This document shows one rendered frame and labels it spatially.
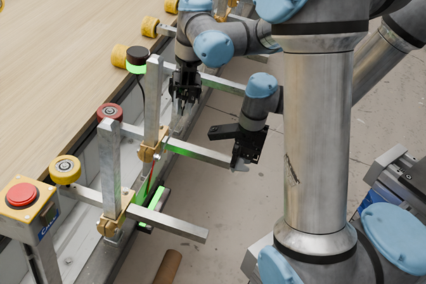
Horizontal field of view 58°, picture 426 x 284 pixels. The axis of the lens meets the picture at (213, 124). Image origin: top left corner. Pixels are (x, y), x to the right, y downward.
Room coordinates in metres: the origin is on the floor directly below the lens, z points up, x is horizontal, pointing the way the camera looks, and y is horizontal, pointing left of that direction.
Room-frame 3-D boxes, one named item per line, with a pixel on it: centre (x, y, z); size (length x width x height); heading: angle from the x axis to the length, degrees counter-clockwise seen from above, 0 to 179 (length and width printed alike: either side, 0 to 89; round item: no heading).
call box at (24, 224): (0.33, 0.26, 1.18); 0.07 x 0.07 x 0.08; 81
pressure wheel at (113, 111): (0.89, 0.33, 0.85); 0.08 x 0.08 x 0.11
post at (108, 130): (0.58, 0.22, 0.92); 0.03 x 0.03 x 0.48; 81
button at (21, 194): (0.33, 0.26, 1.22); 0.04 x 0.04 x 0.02
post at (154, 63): (0.83, 0.18, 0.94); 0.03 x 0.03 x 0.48; 81
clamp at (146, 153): (0.85, 0.18, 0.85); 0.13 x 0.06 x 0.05; 171
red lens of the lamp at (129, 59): (0.84, 0.22, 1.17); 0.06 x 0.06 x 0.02
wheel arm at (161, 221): (0.62, 0.17, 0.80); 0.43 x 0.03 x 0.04; 81
